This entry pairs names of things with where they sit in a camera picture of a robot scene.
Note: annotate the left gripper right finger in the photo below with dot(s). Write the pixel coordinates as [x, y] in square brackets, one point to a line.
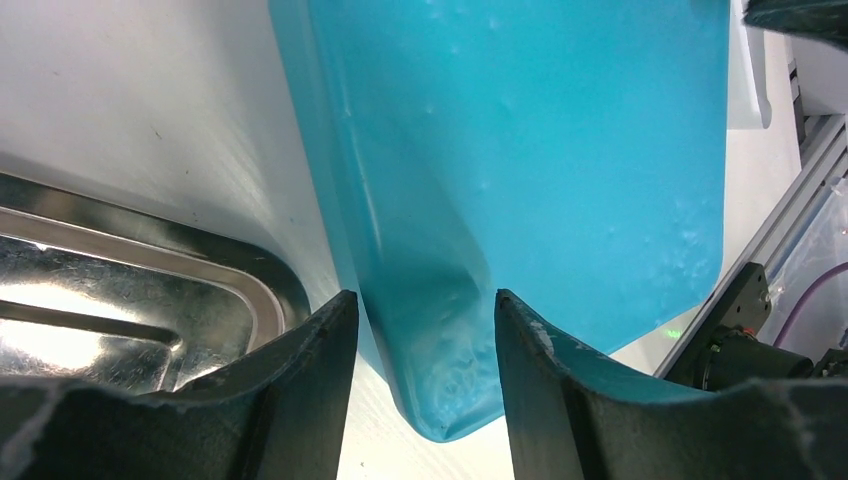
[573, 412]

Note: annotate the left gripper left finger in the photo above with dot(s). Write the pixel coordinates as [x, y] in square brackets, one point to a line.
[277, 413]

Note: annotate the teal box lid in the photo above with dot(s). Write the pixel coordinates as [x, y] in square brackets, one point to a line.
[572, 152]

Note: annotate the steel tray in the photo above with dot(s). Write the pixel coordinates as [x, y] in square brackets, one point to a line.
[102, 293]

